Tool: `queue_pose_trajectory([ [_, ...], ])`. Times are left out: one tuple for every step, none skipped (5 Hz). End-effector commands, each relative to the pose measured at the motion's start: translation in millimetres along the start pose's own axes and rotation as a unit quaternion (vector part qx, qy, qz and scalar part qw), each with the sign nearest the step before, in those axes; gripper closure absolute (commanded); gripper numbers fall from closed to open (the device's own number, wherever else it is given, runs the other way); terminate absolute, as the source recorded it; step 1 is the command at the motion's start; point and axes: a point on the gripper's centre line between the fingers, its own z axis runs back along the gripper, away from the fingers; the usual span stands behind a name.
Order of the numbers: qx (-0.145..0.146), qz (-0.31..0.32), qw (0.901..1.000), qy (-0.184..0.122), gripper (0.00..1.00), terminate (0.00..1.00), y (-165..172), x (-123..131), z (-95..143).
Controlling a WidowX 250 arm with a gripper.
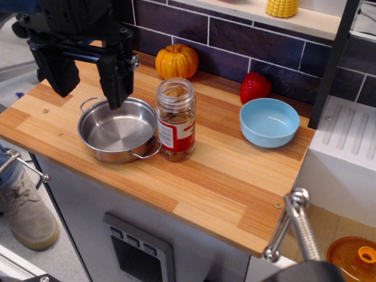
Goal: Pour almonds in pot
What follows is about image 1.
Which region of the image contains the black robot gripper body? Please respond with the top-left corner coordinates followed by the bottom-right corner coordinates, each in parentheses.
top-left (18, 1), bottom-right (139, 67)

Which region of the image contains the white toy sink drainer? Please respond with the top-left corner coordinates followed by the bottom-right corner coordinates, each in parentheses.
top-left (304, 96), bottom-right (375, 176)

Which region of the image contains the beige suede shoe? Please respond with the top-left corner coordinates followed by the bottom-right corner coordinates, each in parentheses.
top-left (1, 169), bottom-right (59, 251)

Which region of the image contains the stainless steel pot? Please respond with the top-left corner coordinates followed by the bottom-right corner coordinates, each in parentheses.
top-left (78, 97), bottom-right (162, 163)

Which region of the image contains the orange pot lid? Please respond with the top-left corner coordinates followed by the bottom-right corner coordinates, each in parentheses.
top-left (327, 237), bottom-right (375, 281)

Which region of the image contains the black rounded object foreground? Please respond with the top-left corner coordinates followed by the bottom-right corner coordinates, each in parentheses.
top-left (263, 260), bottom-right (345, 282)

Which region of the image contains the metal towel rail left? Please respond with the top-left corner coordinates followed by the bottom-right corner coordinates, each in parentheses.
top-left (1, 150), bottom-right (51, 183)

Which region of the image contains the black office chair base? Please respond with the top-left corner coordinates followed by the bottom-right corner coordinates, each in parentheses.
top-left (12, 14), bottom-right (46, 82)

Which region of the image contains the red toy strawberry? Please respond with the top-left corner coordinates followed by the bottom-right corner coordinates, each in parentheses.
top-left (240, 72), bottom-right (271, 104)

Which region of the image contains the orange toy pumpkin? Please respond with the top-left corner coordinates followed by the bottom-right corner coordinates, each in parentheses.
top-left (155, 43), bottom-right (199, 79)

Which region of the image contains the grey oven control panel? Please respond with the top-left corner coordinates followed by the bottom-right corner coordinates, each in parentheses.
top-left (103, 213), bottom-right (175, 281)

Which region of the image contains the black shelf post right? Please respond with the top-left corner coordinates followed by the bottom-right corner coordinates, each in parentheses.
top-left (308, 1), bottom-right (361, 129)

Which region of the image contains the light blue bowl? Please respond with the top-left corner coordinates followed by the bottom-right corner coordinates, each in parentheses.
top-left (240, 98), bottom-right (300, 148)

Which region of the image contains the clear almond jar red label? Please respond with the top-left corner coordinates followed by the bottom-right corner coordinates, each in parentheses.
top-left (156, 78), bottom-right (196, 162)

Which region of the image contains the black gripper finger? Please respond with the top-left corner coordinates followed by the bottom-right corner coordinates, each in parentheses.
top-left (96, 42), bottom-right (135, 110)
top-left (30, 46), bottom-right (80, 98)

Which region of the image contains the yellow toy corn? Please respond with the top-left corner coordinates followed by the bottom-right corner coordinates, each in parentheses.
top-left (266, 0), bottom-right (299, 18)

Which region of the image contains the wooden upper shelf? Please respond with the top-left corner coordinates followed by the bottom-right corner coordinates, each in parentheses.
top-left (181, 0), bottom-right (345, 40)

